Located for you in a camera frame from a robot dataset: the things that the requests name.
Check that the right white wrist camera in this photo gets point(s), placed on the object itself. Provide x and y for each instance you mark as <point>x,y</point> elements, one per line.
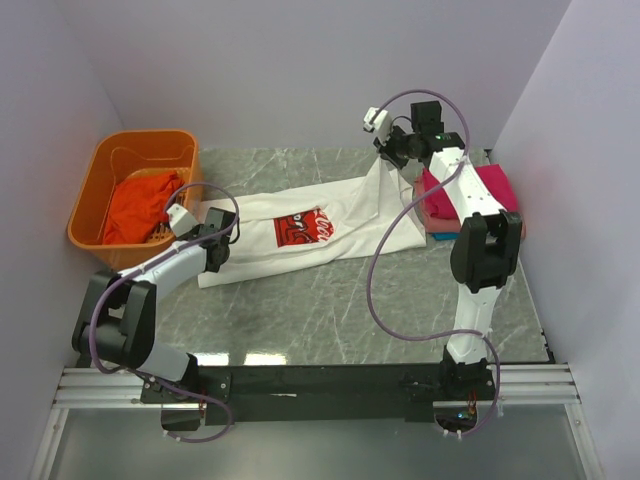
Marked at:
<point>377,121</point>

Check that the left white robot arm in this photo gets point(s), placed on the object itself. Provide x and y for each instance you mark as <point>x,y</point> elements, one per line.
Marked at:
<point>117,319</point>

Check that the folded blue t-shirt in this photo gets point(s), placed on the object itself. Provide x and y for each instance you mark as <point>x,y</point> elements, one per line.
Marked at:
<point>445,236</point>

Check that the aluminium frame rail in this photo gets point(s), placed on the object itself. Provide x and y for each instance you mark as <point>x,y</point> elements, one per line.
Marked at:
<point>326,344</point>

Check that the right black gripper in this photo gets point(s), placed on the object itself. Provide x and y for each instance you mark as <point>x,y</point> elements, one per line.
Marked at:
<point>388,148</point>

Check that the orange plastic laundry basket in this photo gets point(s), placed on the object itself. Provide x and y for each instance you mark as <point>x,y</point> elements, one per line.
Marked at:
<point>120,156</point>

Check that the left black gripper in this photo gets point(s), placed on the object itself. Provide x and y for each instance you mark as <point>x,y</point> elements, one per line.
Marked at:
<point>201,231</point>

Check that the white printed t-shirt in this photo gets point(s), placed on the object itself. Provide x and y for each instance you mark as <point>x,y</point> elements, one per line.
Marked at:
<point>313,225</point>

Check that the folded magenta t-shirt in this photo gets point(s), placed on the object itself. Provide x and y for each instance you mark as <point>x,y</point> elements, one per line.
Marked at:
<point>439,206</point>

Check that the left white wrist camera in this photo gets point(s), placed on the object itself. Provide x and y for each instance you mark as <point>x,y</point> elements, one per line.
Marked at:
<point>181,220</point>

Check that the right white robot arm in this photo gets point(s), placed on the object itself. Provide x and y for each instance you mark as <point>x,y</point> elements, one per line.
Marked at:
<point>485,253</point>

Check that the folded salmon t-shirt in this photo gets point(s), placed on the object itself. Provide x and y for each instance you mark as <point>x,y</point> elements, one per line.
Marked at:
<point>424,182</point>

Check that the orange t-shirt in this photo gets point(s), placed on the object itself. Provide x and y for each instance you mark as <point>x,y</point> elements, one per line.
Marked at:
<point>137,207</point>

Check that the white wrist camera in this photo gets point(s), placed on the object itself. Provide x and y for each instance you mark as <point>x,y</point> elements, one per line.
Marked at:
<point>181,220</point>
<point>377,121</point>

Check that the black base crossbar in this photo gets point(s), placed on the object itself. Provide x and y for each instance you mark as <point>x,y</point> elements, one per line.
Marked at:
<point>274,393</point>

